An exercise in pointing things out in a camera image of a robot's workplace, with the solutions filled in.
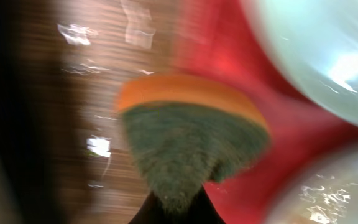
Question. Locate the light blue plate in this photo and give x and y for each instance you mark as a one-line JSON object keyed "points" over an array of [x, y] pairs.
{"points": [[325, 193], [314, 44]]}

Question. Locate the orange green sponge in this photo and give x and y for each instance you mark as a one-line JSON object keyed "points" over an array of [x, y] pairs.
{"points": [[183, 131]]}

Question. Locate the red plastic tray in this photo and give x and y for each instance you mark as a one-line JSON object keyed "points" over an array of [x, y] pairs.
{"points": [[215, 41]]}

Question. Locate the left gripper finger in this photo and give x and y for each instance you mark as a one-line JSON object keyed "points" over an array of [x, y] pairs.
{"points": [[201, 211]]}

